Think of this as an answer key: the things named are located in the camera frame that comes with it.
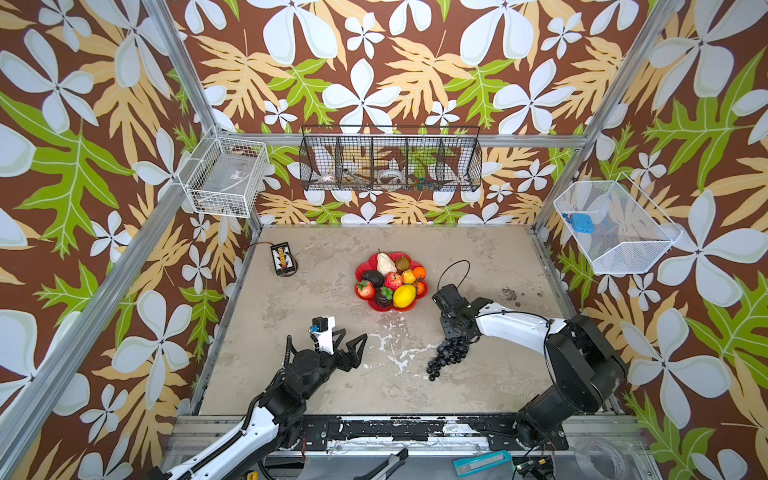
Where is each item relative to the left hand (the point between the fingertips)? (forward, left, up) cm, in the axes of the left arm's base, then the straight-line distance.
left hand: (354, 331), depth 79 cm
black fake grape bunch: (-2, -28, -8) cm, 29 cm away
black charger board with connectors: (+34, +29, -10) cm, 46 cm away
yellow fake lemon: (+15, -15, -6) cm, 21 cm away
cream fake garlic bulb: (+27, -9, -6) cm, 29 cm away
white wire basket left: (+39, +39, +22) cm, 59 cm away
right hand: (+7, -30, -10) cm, 32 cm away
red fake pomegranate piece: (+21, -11, -7) cm, 25 cm away
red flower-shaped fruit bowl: (+16, -9, -5) cm, 19 cm away
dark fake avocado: (+22, -5, -7) cm, 24 cm away
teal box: (-29, -30, -11) cm, 43 cm away
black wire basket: (+52, -10, +20) cm, 56 cm away
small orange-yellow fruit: (+23, -16, -7) cm, 29 cm away
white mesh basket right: (+25, -73, +16) cm, 79 cm away
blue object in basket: (+28, -66, +14) cm, 73 cm away
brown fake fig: (+28, -14, -6) cm, 32 cm away
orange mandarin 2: (+18, -20, -6) cm, 28 cm away
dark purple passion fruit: (+14, -7, -7) cm, 17 cm away
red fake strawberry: (+17, -2, -6) cm, 18 cm away
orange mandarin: (+24, -20, -5) cm, 31 cm away
